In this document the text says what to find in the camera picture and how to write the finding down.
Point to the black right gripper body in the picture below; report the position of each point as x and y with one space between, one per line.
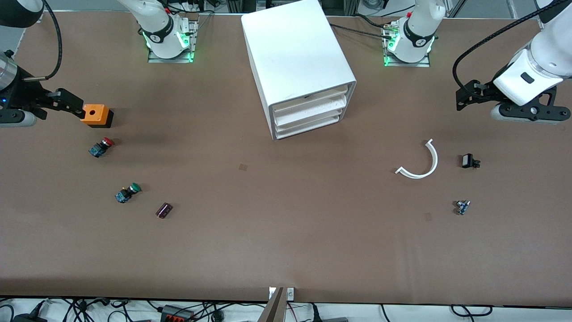
21 95

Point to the white plastic drawer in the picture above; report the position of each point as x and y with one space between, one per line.
313 112
313 103
313 123

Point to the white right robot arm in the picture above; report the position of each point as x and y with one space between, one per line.
161 40

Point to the orange button box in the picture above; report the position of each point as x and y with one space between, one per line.
96 116

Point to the red push button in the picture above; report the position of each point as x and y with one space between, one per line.
100 147

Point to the green push button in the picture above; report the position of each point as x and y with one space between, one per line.
127 192

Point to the white drawer cabinet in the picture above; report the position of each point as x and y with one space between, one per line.
290 44

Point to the white curved plastic piece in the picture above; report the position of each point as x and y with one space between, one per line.
434 161

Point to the small blue electronic component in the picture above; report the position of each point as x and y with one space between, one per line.
462 207

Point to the purple capacitor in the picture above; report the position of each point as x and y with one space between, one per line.
164 210

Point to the black orange power strip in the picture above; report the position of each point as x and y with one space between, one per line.
176 315

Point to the black rocker switch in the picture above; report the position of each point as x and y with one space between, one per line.
468 161

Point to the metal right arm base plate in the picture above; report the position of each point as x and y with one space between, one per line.
154 59

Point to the white mounting bracket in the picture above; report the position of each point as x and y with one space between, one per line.
290 294

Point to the grey metal post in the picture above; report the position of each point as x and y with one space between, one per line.
273 308

